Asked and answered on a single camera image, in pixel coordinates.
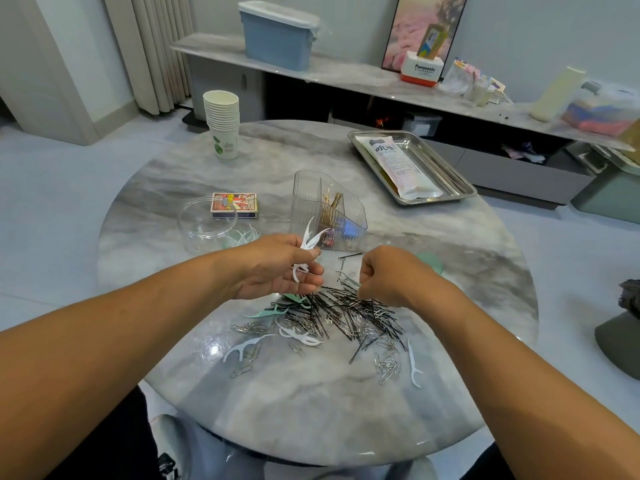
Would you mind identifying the blue storage box white lid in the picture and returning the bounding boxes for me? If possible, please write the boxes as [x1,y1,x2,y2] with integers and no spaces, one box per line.
[238,0,321,72]

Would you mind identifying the white box in cabinet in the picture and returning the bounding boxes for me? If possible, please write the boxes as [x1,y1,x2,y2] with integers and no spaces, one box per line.
[403,113,444,138]

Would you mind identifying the metal tray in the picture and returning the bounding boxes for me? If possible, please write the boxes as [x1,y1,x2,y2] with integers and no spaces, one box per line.
[347,129,478,207]

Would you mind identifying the pale green plastic lid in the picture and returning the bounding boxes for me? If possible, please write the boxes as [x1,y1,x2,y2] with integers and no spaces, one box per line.
[418,253,446,276]

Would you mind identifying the grey green storage bin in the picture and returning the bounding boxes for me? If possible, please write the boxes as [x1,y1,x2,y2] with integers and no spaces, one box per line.
[570,143,640,224]

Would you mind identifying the small colourful box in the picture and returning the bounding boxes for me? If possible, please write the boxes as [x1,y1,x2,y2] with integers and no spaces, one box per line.
[418,23,448,59]

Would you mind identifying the person's left forearm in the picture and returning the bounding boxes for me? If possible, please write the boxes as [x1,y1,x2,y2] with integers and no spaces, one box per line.
[0,253,246,480]

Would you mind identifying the clear bag of snacks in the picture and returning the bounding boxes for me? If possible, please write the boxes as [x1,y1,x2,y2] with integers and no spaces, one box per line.
[440,59,480,97]

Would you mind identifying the pile of floss picks and clips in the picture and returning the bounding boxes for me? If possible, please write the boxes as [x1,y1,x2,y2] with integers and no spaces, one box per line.
[222,193,426,389]

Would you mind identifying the framed pink picture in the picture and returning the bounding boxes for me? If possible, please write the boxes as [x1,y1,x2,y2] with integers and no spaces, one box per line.
[382,0,469,72]

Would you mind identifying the clear round plastic bowl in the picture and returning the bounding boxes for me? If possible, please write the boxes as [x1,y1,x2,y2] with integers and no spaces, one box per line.
[177,197,239,256]

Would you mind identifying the trash bin with black bag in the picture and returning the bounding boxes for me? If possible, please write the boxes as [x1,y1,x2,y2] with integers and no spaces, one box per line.
[595,279,640,380]

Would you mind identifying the clear ribbed organizer box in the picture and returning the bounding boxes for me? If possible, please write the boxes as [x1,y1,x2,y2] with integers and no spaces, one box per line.
[290,169,369,251]

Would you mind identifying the clear printed plastic bag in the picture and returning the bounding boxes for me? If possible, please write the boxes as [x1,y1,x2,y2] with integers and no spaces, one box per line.
[365,135,443,201]

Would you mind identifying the colourful matchbox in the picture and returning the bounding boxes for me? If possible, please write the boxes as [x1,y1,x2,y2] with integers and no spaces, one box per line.
[210,191,259,218]

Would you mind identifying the cream paper roll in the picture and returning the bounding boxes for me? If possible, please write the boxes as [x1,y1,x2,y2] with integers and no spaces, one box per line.
[530,65,588,123]

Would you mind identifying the person's right forearm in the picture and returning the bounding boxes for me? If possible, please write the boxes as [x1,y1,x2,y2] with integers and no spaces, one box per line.
[425,285,640,480]

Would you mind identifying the loose papers in cabinet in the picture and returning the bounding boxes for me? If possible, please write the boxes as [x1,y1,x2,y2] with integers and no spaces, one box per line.
[502,143,550,164]

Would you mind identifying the person's right hand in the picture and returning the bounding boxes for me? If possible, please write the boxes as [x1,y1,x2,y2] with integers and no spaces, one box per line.
[357,245,451,314]

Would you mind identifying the grey cabinet with marble top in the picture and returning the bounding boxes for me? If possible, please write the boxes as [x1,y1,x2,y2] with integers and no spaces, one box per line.
[170,33,636,209]

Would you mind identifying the clear storage box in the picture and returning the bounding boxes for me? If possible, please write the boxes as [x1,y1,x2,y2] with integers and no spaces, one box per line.
[562,79,640,138]

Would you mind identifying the beige curtain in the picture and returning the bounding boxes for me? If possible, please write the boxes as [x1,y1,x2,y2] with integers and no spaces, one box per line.
[102,0,196,116]

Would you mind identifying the group of white paper cups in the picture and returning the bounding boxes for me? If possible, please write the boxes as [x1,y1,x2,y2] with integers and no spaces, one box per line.
[203,89,241,160]

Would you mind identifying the person's left hand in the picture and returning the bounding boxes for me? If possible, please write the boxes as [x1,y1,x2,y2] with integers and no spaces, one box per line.
[222,233,326,301]

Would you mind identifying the white and red small box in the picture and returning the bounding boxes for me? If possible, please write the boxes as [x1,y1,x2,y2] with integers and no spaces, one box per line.
[400,51,446,88]

